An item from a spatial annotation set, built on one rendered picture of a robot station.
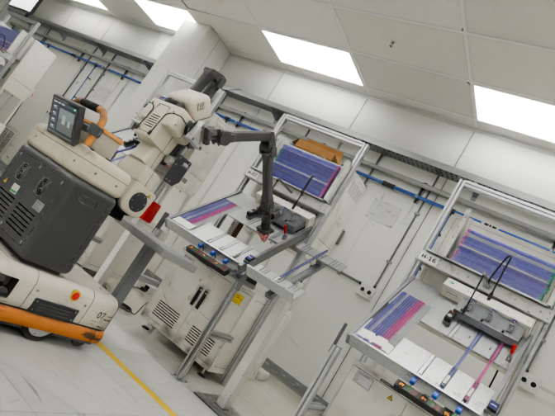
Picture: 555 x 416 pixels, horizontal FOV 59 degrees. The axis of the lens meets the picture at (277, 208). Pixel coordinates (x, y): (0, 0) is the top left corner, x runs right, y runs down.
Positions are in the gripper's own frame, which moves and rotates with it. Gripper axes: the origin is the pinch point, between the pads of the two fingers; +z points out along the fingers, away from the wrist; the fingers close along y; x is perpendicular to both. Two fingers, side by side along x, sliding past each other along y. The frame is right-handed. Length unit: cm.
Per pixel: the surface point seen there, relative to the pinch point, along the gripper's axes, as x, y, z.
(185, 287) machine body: 30, 39, 46
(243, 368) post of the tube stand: 55, -41, 42
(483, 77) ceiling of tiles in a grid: -204, -39, -95
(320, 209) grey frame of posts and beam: -45.6, -9.6, -12.3
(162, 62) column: -182, 345, -24
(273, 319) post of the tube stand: 34, -41, 19
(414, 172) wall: -225, 4, 10
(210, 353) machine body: 46, -5, 64
